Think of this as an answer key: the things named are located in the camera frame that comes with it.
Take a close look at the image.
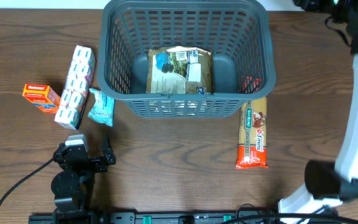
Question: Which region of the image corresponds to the brown gold snack bag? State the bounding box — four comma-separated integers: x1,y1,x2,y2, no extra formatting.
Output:
146,46,214,95

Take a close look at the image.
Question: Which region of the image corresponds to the San Remo spaghetti packet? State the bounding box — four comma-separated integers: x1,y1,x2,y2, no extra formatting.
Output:
236,96,268,169

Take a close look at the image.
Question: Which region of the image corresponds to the grey plastic basket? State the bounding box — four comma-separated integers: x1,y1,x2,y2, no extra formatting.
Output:
97,0,277,118

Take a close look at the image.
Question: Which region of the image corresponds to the Kleenex tissue multipack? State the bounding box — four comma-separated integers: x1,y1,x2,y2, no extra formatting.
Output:
55,45,96,129

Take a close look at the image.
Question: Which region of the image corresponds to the orange Redoxon box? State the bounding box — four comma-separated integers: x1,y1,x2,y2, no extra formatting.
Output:
22,83,60,114

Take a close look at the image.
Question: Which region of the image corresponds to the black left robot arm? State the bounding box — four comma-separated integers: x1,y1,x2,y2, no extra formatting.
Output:
51,134,116,224

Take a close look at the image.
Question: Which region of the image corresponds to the green wet wipes packet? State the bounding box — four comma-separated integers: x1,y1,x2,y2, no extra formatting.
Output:
88,88,115,127

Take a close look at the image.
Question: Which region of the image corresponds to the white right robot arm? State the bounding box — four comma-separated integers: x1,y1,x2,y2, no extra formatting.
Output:
278,0,358,223

